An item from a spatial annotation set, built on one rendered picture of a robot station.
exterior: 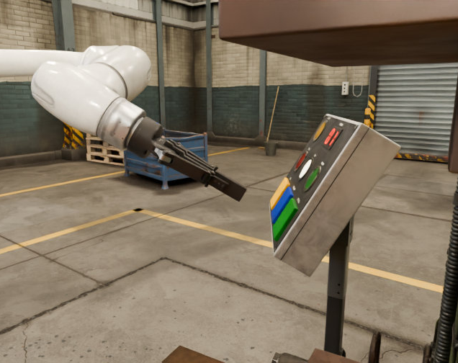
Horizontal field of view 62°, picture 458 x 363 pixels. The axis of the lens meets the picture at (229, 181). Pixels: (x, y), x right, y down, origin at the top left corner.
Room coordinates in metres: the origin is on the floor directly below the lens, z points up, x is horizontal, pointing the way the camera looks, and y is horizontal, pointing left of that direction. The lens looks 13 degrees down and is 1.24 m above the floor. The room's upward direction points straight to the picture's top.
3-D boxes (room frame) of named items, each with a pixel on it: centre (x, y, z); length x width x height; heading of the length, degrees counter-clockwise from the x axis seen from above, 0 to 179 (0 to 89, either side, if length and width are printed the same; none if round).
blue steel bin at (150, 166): (5.73, 0.98, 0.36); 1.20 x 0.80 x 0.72; 42
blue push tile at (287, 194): (0.81, -0.12, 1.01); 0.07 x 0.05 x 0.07; 176
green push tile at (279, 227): (0.71, -0.11, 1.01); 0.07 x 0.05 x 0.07; 176
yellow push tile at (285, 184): (0.91, -0.13, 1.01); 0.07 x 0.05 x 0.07; 176
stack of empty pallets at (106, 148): (7.41, 2.08, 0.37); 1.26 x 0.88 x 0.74; 54
